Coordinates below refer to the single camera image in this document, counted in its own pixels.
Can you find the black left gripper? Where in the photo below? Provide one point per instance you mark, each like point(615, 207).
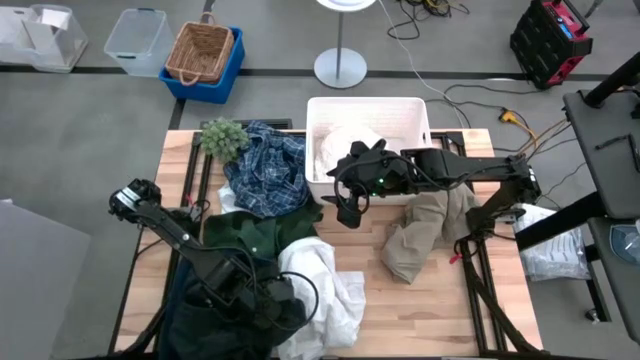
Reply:
point(265, 300)

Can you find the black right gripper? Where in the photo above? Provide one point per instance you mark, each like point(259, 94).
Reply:
point(370, 172)

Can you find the large white shirt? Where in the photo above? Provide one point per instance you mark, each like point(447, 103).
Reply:
point(320, 290)

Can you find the cream textured knit garment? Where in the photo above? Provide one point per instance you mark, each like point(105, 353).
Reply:
point(340, 145)

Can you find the dark navy garment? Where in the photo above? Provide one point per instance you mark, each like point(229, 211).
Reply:
point(200, 330)

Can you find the green knit cardigan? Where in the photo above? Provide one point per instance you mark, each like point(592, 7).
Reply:
point(240, 232)

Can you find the blue plaid shirt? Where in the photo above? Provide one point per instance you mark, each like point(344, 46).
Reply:
point(270, 175)

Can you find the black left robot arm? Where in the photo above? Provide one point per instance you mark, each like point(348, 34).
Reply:
point(170, 227)

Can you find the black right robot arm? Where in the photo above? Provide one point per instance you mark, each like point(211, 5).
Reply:
point(480, 167)

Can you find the khaki beige garment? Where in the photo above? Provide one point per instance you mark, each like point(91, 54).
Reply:
point(420, 235)

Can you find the white plastic laundry basket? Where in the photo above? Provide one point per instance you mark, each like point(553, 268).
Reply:
point(370, 112)

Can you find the green artificial plant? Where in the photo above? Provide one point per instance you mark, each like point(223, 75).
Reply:
point(223, 140)

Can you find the floor lamp with round base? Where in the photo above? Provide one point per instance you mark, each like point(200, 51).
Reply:
point(340, 67)

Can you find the blue plastic bin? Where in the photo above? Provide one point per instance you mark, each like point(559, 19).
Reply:
point(210, 92)

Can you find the brown wicker basket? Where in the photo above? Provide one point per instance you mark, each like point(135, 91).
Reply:
point(200, 50)

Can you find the clear plastic bag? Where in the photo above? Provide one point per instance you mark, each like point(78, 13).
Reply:
point(555, 255)

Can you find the grey flat panel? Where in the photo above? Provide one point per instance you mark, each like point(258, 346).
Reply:
point(40, 280)

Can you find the red and black toolbox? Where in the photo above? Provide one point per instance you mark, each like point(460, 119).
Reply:
point(545, 45)

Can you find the grey cart table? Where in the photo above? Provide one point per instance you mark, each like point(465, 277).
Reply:
point(610, 165)

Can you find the black tool on cart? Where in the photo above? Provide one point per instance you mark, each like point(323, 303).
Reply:
point(615, 141)

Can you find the blue and white round object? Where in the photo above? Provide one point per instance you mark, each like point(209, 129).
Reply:
point(627, 245)

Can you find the black slanted pole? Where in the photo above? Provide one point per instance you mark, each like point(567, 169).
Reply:
point(612, 82)

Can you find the clear plastic bin with paper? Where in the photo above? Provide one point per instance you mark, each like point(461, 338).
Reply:
point(45, 40)

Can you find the black aluminium table frame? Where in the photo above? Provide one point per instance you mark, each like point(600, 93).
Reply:
point(452, 136)

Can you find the black steel stand frame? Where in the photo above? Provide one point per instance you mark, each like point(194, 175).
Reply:
point(560, 225)

